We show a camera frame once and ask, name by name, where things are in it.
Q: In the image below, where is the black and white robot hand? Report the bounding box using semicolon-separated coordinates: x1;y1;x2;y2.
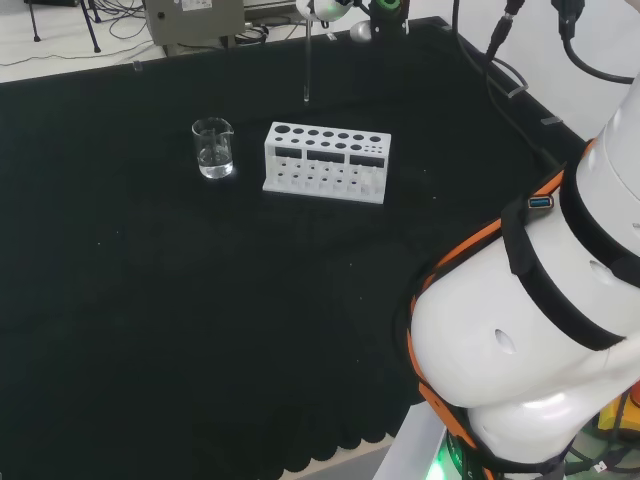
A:
295;0;352;24

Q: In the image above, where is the white test tube rack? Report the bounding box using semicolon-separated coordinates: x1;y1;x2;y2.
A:
261;121;393;206

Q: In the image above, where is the black post with green ring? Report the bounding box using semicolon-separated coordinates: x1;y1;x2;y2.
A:
368;0;409;45

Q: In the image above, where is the clear glass rod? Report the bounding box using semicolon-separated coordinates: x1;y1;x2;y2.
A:
302;18;314;105

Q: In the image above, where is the clear glass beaker with water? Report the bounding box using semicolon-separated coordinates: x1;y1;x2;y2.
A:
191;116;236;181

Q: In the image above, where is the black tripod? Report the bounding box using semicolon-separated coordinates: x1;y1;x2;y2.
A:
23;0;103;54

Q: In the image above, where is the black cable with plug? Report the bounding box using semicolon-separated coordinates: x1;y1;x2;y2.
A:
483;0;527;63

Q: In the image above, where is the thin black cable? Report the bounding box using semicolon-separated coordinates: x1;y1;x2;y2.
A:
451;0;561;169

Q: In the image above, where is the thick black cable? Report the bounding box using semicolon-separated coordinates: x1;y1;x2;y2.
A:
551;0;637;85

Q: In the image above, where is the yellow stop button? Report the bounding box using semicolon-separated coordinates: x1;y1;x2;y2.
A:
597;384;640;444

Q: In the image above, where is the black bench cloth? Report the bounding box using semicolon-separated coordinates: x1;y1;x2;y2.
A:
0;15;592;480

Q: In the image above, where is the grey metal box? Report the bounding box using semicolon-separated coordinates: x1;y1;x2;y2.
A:
143;0;247;47

